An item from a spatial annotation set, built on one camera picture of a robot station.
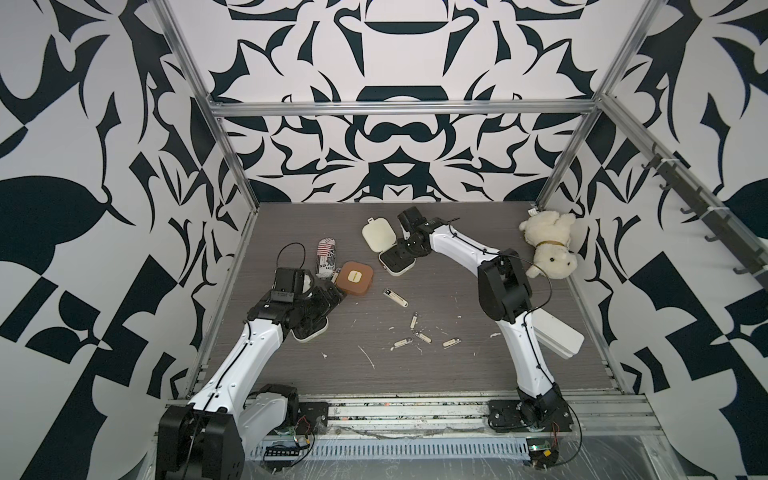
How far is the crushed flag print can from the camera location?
1.00m

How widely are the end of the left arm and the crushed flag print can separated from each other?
0.64ft

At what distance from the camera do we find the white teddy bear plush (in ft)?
3.21

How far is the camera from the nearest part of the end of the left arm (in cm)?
59
